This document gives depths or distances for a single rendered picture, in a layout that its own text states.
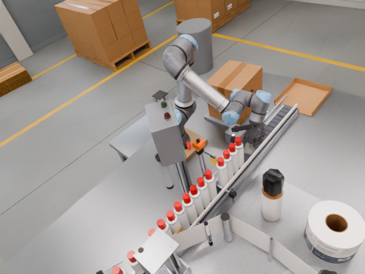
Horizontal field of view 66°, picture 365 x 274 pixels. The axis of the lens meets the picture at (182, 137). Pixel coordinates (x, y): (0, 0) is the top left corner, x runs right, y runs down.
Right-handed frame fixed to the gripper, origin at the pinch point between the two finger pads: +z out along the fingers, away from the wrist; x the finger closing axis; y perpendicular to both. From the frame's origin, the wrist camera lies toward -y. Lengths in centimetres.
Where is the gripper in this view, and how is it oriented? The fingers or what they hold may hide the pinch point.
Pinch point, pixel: (243, 154)
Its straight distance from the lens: 156.8
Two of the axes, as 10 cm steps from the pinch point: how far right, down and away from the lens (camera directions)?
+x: 6.6, -1.7, 7.3
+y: 7.3, 3.7, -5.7
